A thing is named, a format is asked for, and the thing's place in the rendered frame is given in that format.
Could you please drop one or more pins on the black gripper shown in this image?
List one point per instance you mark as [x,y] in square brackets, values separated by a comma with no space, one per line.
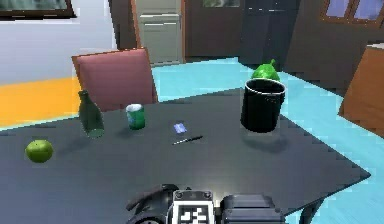
[151,206]

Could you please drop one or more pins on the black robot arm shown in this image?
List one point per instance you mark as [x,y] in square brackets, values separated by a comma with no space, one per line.
[240,210]

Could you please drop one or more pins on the black pot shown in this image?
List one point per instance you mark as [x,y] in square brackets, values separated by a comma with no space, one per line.
[261,108]

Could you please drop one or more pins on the dark grey table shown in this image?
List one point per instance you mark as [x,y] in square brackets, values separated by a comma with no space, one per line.
[166,166]

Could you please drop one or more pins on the black pen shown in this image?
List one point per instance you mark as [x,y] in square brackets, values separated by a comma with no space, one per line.
[187,140]

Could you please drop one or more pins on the small blue card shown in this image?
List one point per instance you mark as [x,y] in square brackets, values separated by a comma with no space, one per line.
[180,128]

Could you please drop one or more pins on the green and white can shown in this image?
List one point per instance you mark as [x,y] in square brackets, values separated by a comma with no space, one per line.
[135,116]

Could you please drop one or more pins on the dark green glass bottle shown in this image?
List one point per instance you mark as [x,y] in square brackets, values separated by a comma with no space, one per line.
[90,116]

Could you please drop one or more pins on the green apple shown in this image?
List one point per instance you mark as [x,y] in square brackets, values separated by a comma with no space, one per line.
[39,151]

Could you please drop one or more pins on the red wooden chair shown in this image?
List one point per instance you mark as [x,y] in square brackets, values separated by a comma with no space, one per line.
[116,78]

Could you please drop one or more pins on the pale grey cupboard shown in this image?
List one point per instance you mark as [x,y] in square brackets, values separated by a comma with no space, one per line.
[160,33]

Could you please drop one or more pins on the green garbage bag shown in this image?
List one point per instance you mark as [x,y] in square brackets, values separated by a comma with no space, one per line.
[265,71]

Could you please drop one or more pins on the brown wooden door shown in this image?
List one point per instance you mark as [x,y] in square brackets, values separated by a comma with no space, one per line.
[213,28]

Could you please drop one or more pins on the dark blue cabinet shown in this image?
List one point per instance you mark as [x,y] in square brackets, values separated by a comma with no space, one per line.
[266,30]

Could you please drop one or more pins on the dark framed picture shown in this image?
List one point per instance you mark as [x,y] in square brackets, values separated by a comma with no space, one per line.
[35,8]

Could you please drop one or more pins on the brown wooden cabinet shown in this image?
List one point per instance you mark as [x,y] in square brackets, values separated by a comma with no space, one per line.
[365,90]

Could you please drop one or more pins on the brown framed window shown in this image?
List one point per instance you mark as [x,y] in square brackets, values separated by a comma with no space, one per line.
[354,10]

